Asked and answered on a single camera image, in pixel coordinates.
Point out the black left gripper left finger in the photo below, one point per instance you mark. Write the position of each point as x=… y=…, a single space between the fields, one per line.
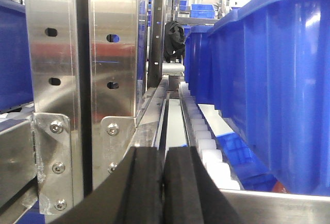
x=131 y=194

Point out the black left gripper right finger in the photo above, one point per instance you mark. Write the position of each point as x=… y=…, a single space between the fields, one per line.
x=190 y=194

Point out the large blue plastic bin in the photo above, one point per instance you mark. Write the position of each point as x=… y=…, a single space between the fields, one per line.
x=271 y=85

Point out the blue bin at left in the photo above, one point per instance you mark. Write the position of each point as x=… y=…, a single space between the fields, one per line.
x=16 y=82

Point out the distant blue bin on shelf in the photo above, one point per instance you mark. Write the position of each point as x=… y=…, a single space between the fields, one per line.
x=205 y=11

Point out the white roller track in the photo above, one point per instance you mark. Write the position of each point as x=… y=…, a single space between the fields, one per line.
x=200 y=136

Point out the black hanging cloth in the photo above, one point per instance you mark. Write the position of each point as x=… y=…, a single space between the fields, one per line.
x=174 y=41

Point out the steel perforated rack upright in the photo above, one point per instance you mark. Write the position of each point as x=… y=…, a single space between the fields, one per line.
x=53 y=43

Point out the steel front shelf rail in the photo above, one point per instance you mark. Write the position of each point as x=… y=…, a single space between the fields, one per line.
x=268 y=207

